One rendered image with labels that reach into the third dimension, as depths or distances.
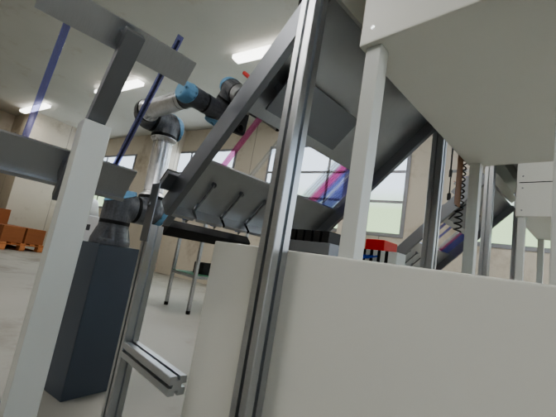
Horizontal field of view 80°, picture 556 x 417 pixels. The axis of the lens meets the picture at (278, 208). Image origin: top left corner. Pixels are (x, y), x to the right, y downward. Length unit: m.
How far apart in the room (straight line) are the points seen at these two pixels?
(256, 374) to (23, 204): 8.83
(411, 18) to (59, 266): 0.84
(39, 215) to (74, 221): 8.54
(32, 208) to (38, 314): 8.49
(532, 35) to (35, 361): 1.09
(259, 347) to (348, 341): 0.16
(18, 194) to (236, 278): 8.66
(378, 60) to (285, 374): 0.56
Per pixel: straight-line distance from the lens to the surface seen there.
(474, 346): 0.47
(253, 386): 0.63
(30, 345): 0.90
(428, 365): 0.49
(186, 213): 1.07
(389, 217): 4.66
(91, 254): 1.44
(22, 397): 0.94
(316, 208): 1.34
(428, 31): 0.66
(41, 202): 9.40
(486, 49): 0.71
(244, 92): 0.89
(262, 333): 0.60
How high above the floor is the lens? 0.60
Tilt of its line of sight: 9 degrees up
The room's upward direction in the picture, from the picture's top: 10 degrees clockwise
